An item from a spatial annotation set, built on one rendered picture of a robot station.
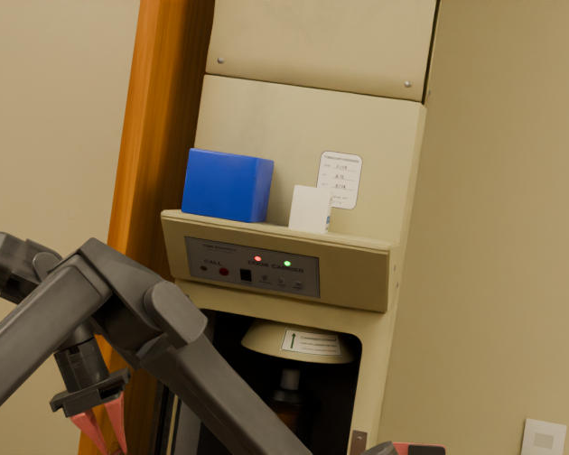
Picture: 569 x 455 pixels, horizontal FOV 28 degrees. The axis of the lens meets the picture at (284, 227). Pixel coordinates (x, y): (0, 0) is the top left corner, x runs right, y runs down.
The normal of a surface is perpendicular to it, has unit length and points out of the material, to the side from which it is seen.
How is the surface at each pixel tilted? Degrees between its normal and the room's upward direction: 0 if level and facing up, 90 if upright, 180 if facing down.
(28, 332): 60
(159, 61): 90
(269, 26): 90
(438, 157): 90
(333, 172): 90
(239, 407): 64
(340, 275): 135
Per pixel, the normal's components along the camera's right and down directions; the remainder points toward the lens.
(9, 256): 0.43, -0.46
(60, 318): 0.63, -0.30
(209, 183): -0.20, 0.02
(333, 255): -0.25, 0.72
